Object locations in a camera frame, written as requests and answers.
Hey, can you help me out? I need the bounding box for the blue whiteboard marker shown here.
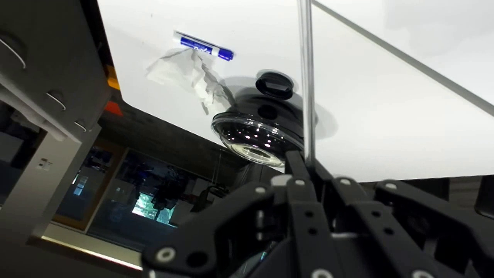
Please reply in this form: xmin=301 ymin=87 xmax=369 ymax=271
xmin=174 ymin=32 xmax=235 ymax=61

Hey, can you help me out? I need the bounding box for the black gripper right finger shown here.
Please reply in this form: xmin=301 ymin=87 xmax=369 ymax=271
xmin=313 ymin=163 xmax=494 ymax=278

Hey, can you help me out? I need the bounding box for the clear plastic wrapper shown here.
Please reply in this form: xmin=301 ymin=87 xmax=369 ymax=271
xmin=147 ymin=49 xmax=233 ymax=117

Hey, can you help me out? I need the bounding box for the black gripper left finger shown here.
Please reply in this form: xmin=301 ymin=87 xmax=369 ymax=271
xmin=140 ymin=151 xmax=335 ymax=278

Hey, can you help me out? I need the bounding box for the black glass pot lid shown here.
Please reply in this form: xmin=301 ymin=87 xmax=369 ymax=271
xmin=211 ymin=71 xmax=304 ymax=168

